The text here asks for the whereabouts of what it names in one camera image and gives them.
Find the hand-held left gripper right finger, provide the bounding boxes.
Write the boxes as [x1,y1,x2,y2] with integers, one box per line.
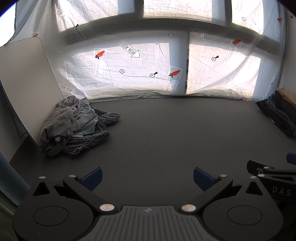
[181,166,266,212]

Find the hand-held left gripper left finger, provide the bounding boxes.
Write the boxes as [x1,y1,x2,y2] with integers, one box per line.
[32,166,116,214]

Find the grey zip hoodie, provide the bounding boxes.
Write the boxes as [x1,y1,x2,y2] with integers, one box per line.
[39,95,97,157]

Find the black folded pants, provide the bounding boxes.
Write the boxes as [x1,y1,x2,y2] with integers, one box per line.
[256,100,296,139]

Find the blue folded jeans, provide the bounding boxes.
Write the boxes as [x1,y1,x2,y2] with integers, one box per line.
[265,98,292,123]

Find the light grey-blue garment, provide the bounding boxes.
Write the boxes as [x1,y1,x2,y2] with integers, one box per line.
[73,97,99,137]

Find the navy folded sweater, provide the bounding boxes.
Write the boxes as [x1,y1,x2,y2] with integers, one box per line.
[274,91,296,113]

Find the dark plaid shirt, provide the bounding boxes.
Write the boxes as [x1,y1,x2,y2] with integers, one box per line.
[62,107,121,159]

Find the teal cloth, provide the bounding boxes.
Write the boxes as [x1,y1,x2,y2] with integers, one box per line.
[0,152,30,204]

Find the white printed sheet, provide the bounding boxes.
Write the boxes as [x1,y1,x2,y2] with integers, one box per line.
[5,0,287,103]

